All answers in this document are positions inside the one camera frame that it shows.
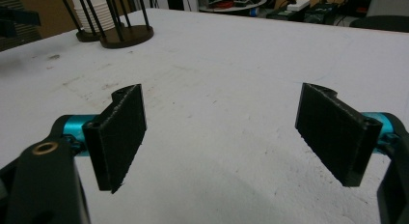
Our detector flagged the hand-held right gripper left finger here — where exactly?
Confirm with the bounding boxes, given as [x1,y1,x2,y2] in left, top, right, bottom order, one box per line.
[81,83,148,195]

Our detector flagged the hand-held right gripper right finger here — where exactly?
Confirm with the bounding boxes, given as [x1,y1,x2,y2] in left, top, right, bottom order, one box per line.
[294,82,384,188]

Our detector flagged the dark round cup holder with cups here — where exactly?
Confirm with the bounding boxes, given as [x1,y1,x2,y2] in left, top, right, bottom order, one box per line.
[57,0,107,43]

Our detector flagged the brown cardboard board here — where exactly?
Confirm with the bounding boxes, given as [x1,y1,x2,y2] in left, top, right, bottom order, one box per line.
[17,0,79,39]

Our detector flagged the stack of white paper cups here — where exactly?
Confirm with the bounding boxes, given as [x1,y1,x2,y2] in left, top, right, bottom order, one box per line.
[69,0,116,34]

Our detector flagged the empty dark round cup holder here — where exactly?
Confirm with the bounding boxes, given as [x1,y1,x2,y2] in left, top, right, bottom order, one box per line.
[82,0,155,50]

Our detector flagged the black chair back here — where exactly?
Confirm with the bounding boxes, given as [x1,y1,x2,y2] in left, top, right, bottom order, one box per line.
[349,14,409,34]

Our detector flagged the dark green device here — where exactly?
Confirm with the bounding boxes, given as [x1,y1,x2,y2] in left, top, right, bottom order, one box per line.
[265,3,340,26]

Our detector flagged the black monitor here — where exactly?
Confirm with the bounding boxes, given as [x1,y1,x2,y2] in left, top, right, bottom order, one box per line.
[342,0,374,17]

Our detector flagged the white power strip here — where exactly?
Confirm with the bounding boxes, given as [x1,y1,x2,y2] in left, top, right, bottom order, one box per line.
[286,0,312,13]

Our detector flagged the round white side table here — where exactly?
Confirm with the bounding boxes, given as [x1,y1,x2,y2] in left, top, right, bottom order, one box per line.
[198,0,268,14]

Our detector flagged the red object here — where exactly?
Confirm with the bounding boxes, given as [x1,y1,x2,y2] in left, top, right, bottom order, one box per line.
[211,0,234,10]

